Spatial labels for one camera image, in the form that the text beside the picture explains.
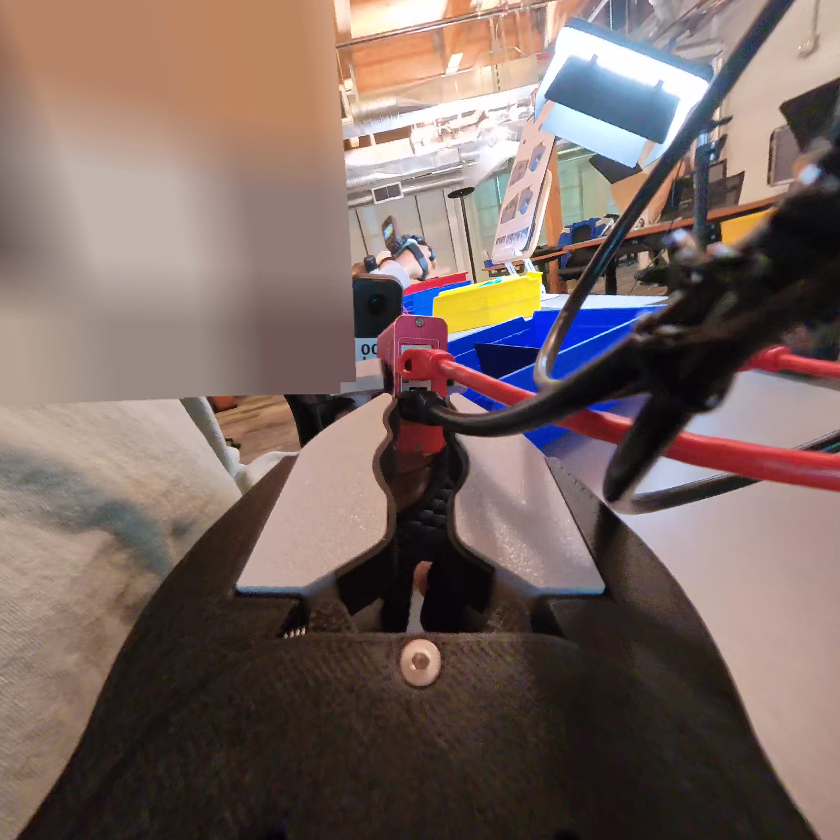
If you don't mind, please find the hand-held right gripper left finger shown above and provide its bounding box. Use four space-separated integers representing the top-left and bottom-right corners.
235 392 399 596

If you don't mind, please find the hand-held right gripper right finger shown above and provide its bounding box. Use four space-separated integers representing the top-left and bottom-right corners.
448 392 606 597

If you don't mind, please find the red ethernet splitter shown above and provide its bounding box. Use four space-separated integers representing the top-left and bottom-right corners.
377 315 450 458

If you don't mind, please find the black ethernet cable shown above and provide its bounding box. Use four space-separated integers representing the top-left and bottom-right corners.
399 0 840 516

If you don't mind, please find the red ethernet cable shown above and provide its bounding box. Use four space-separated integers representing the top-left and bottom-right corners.
399 344 840 493

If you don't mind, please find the person's left hand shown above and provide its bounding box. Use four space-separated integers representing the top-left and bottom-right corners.
394 454 435 511

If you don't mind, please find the red plastic bin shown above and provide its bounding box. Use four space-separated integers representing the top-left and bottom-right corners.
402 271 471 296

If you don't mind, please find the yellow plastic bin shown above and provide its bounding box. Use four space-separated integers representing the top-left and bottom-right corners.
432 271 544 333

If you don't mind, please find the black floor lamp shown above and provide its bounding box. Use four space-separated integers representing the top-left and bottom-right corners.
448 185 481 284

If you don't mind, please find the black bin divider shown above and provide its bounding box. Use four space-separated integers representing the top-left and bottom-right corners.
474 341 550 383

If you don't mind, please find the instruction poster board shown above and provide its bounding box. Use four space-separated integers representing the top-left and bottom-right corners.
491 115 556 265

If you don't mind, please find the studio light panel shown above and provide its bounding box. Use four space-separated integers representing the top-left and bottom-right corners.
535 16 716 169

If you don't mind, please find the black light stand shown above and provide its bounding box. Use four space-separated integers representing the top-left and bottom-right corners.
691 118 733 245

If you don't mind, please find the wooden table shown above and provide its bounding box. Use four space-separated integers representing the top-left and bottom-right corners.
482 197 783 294

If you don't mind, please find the silver air duct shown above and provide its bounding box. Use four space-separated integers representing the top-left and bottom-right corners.
344 85 527 193

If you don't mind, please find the grey wall screen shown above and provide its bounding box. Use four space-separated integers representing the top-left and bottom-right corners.
766 125 803 187

